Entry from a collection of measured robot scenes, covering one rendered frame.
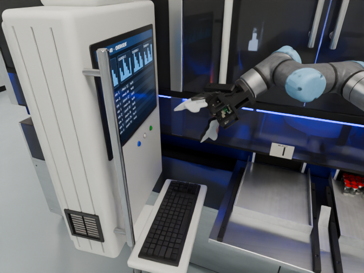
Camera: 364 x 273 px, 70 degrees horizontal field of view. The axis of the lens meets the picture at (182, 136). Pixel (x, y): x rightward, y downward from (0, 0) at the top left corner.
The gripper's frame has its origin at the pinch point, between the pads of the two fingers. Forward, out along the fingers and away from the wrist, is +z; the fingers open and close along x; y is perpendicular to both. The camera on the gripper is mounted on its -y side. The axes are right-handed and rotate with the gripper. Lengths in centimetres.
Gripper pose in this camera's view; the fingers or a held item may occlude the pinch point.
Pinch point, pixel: (186, 126)
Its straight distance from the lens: 76.9
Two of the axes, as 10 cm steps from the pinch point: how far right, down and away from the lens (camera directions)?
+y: 2.7, 5.6, -7.8
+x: 5.3, 6.0, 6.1
